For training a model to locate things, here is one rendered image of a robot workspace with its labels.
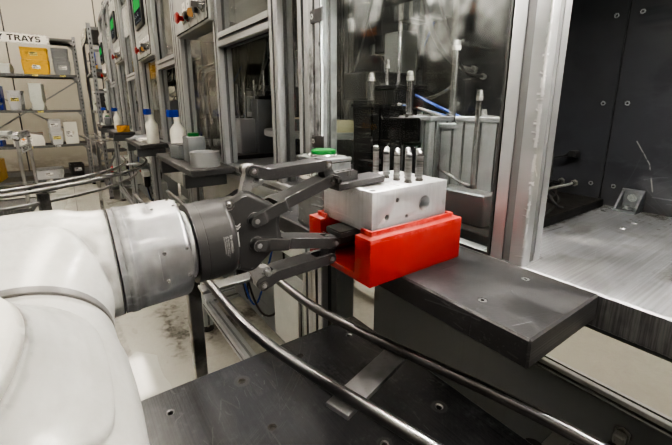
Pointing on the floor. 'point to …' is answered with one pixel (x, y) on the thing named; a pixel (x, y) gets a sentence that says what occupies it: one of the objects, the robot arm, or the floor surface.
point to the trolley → (21, 172)
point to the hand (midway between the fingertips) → (357, 203)
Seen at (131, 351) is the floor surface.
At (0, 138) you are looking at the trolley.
